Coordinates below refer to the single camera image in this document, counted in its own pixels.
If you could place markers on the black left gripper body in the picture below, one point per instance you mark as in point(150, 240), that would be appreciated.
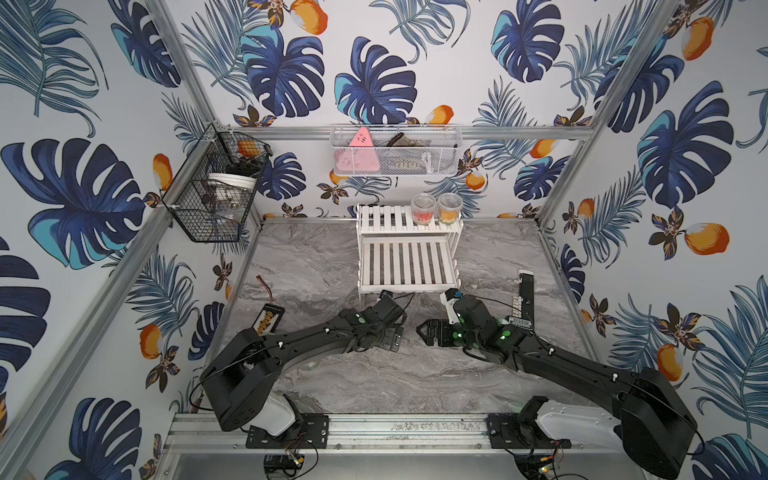
point(391, 335)

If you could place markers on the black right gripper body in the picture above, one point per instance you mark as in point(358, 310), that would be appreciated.
point(448, 335)

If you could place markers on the clear seed container orange label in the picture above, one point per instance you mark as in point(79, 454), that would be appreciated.
point(449, 207)

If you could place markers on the clear seed container red label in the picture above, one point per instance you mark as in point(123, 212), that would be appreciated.
point(423, 208)

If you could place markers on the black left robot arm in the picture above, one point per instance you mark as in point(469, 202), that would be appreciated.
point(239, 380)

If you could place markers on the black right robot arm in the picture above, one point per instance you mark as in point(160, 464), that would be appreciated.
point(655, 427)

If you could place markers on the white slatted wooden shelf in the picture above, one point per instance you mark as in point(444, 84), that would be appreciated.
point(398, 255)

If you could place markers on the black remote-like tool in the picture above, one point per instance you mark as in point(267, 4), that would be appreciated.
point(523, 312)

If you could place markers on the pink triangular packet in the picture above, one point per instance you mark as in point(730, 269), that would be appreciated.
point(359, 157)

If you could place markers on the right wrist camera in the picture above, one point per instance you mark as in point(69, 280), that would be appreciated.
point(448, 299)

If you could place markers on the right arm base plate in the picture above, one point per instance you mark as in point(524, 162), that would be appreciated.
point(519, 430)

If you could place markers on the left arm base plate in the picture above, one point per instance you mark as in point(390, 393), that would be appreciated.
point(308, 431)

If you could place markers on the white mesh wall basket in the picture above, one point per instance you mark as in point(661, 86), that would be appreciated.
point(409, 150)

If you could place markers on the white bowl in wire basket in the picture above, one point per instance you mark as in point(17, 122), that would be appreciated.
point(232, 180)

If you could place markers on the aluminium front rail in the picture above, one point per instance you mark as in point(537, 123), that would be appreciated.
point(576, 430)

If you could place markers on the black wire basket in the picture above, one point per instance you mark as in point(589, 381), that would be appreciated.
point(209, 211)

